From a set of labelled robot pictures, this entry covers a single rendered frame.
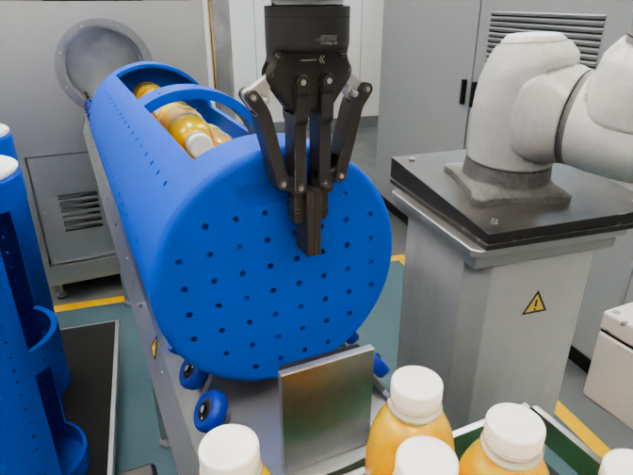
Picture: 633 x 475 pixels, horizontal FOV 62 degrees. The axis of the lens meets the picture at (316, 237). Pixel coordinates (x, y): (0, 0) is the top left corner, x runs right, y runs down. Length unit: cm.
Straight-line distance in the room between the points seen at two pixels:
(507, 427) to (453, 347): 65
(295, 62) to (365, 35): 557
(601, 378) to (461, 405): 55
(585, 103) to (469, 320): 41
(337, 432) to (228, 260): 21
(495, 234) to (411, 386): 51
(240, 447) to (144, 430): 168
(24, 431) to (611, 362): 129
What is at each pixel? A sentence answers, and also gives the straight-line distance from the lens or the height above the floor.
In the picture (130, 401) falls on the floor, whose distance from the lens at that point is 216.
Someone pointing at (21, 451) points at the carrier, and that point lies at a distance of 155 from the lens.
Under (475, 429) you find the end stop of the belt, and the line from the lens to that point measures 58.
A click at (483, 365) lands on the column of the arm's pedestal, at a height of 75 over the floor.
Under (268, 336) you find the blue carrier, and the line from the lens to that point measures 61.
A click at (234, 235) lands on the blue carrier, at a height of 115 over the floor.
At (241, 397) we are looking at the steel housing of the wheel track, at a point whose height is 93.
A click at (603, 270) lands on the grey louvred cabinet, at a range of 219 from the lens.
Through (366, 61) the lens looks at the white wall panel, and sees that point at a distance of 608.
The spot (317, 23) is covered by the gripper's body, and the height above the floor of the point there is 135.
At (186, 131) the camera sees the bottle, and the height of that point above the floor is 117.
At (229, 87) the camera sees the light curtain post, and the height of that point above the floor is 109.
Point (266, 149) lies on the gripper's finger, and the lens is 49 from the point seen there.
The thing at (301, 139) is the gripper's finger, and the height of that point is 125.
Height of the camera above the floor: 137
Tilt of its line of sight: 24 degrees down
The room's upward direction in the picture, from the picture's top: straight up
